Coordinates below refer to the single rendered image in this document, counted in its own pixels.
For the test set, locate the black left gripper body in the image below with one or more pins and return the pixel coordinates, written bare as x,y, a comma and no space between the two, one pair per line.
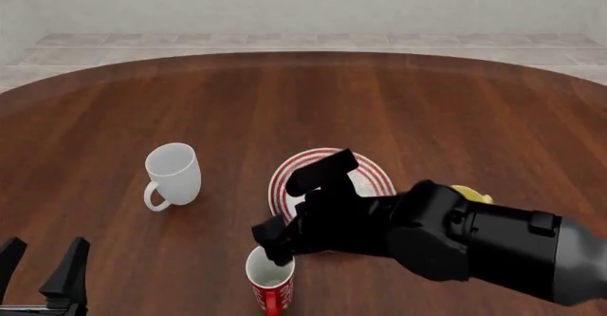
28,311

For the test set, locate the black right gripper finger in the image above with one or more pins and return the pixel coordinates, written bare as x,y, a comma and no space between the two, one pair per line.
266,232
281,256

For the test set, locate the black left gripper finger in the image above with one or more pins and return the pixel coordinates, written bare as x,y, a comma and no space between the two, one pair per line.
12,259
66,277

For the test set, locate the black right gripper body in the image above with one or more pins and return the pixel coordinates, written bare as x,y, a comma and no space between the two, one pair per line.
341,227

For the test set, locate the red mug with white pattern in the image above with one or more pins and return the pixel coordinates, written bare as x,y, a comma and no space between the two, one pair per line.
284,287

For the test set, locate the white plate with red rings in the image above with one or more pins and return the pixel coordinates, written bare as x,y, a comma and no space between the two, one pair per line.
367,179

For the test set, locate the white ceramic mug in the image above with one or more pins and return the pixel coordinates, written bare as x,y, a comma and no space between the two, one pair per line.
176,177

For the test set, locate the yellow mug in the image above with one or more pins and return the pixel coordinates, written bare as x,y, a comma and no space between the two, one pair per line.
469,192

